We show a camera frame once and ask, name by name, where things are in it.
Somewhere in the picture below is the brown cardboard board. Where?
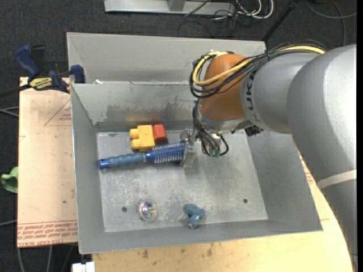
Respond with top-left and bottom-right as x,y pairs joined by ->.
16,76 -> 79,249

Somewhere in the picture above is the yellow toy building block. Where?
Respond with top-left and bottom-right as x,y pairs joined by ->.
129,125 -> 156,153

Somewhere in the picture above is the grey metal bin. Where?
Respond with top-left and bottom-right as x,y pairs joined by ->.
66,32 -> 323,255

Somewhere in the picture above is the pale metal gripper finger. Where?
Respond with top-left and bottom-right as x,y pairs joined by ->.
185,147 -> 197,169
180,139 -> 190,167

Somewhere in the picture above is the blue-grey toy figure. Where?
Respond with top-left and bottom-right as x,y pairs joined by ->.
183,203 -> 206,230

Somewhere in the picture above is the blue bristle brush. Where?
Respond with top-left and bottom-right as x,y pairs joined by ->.
98,141 -> 187,170

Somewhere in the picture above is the red toy building block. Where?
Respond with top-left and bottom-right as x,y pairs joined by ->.
153,124 -> 168,143

